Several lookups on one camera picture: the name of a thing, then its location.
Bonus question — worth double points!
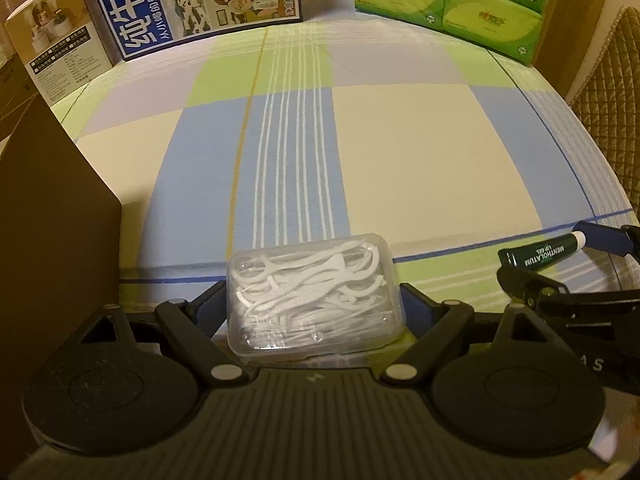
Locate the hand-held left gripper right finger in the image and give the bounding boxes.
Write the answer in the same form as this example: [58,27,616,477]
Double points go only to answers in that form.
[382,284,551,387]

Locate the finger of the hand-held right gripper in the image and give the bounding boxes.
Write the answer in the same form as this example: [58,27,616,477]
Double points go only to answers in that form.
[574,219,640,263]
[496,266,640,318]

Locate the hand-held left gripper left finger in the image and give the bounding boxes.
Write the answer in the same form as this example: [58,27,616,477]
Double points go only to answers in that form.
[80,282,251,388]

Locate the dark green lip gel tube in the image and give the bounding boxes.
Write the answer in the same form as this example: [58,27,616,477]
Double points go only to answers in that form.
[497,232,587,274]

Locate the clear floss pick box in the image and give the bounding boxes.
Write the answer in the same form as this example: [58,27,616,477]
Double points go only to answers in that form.
[226,232,406,361]

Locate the brown cardboard box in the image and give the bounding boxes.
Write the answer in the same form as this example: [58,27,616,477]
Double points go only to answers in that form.
[0,92,124,461]

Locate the plaid cloth covered desktop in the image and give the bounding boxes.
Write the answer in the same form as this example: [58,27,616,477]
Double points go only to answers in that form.
[50,0,640,441]

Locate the tan quilted chair cover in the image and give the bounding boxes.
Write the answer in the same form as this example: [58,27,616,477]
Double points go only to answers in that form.
[565,5,640,202]

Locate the stack of green tissue packs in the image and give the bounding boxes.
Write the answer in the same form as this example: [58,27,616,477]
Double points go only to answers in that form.
[347,0,559,69]

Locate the brown cardboard carton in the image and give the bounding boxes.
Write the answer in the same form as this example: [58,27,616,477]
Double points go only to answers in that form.
[0,52,42,142]

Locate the white product box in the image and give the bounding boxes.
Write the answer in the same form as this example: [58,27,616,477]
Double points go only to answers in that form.
[5,0,116,111]

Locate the blue milk carton box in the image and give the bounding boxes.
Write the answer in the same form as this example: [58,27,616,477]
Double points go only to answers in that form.
[82,0,304,63]

